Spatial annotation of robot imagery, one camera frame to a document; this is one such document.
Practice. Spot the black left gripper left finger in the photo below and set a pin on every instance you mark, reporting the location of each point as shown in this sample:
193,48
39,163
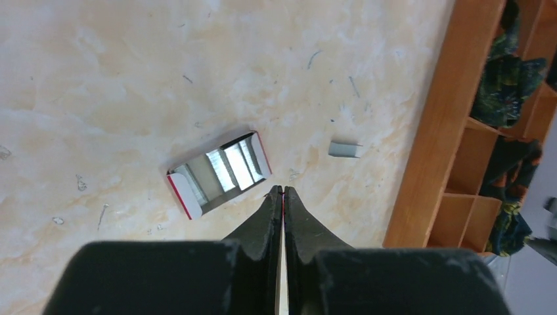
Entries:
239,274

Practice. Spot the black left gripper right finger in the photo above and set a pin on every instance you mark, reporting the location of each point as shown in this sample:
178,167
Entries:
328,276

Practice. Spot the silver staple strip box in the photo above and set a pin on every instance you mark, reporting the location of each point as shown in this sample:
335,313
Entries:
212,178

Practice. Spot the brown wooden compartment tray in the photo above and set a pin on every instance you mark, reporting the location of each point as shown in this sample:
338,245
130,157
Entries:
439,202

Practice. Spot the dark patterned item in tray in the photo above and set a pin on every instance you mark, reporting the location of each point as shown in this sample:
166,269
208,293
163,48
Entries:
510,170

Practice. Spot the black item in tray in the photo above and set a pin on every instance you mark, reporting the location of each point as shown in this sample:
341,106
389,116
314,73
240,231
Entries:
507,80

